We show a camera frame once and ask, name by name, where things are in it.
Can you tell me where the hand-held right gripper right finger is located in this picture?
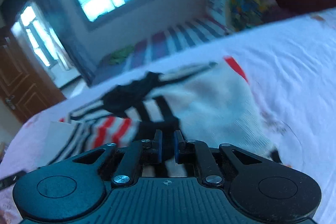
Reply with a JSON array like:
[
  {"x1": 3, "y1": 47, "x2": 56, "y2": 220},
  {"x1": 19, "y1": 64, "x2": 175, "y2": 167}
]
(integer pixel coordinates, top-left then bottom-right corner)
[{"x1": 174, "y1": 130, "x2": 264, "y2": 186}]

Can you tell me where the brown wooden door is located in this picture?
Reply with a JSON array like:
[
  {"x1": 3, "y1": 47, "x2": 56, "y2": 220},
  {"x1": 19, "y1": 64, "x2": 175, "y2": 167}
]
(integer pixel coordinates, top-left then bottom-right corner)
[{"x1": 0, "y1": 30, "x2": 66, "y2": 123}]

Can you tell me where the dark flat object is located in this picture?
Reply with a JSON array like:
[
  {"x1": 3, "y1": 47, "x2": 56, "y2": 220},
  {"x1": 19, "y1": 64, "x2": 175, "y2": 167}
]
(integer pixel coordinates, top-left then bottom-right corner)
[{"x1": 0, "y1": 171, "x2": 27, "y2": 190}]

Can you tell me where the red black white striped sweater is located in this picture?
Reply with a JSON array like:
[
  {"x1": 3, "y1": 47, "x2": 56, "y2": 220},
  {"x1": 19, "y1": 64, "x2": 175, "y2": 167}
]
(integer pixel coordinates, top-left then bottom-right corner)
[{"x1": 47, "y1": 63, "x2": 282, "y2": 178}]

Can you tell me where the green cloth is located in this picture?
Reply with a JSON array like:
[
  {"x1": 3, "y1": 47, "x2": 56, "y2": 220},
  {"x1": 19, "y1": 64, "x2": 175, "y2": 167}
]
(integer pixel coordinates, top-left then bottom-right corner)
[{"x1": 109, "y1": 46, "x2": 135, "y2": 65}]

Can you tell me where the striped pillow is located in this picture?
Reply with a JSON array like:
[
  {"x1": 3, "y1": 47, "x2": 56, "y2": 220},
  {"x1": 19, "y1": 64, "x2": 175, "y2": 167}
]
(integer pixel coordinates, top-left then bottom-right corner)
[{"x1": 207, "y1": 0, "x2": 231, "y2": 30}]

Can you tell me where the white floral bed sheet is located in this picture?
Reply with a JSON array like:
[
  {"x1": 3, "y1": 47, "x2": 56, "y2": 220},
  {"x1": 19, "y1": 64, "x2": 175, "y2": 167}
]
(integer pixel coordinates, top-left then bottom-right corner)
[{"x1": 0, "y1": 7, "x2": 336, "y2": 224}]

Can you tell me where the colourful printed pillow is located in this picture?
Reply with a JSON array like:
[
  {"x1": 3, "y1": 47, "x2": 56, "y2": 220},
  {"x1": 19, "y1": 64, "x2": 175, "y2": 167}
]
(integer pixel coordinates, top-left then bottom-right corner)
[{"x1": 224, "y1": 0, "x2": 266, "y2": 31}]

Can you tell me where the glass door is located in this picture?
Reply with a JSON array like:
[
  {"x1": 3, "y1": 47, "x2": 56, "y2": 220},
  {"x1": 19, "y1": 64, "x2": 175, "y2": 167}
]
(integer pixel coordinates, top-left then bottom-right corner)
[{"x1": 12, "y1": 3, "x2": 67, "y2": 71}]

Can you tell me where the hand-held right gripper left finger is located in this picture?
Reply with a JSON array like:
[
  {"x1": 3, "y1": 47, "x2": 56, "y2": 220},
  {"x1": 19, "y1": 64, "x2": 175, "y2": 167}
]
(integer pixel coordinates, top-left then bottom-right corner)
[{"x1": 72, "y1": 130, "x2": 164, "y2": 186}]

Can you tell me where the purple white striped bed sheet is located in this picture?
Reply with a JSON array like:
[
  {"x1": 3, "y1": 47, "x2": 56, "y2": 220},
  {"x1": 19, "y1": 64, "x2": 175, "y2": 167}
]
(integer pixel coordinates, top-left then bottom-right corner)
[{"x1": 94, "y1": 15, "x2": 226, "y2": 83}]

